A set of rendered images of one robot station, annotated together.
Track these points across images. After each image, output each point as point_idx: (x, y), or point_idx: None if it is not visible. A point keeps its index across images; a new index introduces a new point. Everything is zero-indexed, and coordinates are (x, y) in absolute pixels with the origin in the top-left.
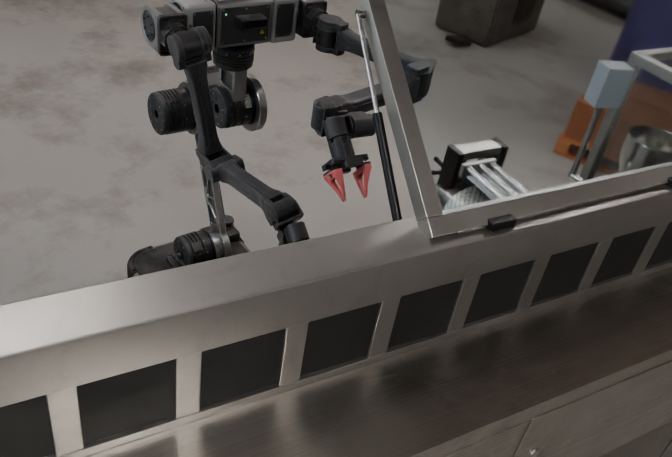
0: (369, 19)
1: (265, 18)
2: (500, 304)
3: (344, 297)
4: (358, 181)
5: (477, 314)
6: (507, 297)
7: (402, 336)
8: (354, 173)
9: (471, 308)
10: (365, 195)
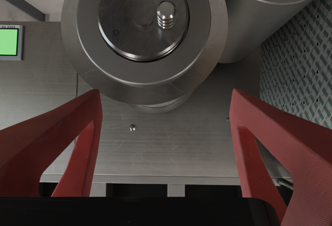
0: None
1: None
2: (147, 189)
3: None
4: (271, 153)
5: (126, 185)
6: (152, 195)
7: (55, 185)
8: (320, 203)
9: (116, 194)
10: (230, 114)
